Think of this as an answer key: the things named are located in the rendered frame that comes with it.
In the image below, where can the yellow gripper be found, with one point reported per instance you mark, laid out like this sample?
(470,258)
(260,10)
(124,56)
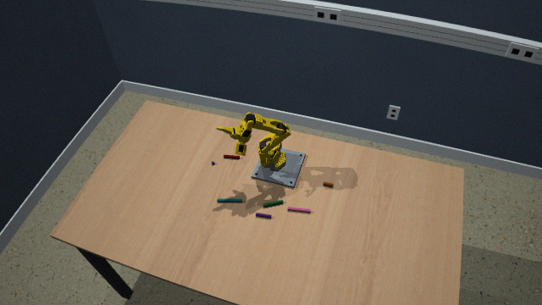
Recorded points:
(234,133)

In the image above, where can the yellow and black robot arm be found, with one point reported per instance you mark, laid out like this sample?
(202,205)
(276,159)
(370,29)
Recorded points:
(267,153)

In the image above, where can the pink rod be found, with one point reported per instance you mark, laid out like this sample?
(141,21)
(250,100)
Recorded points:
(299,209)

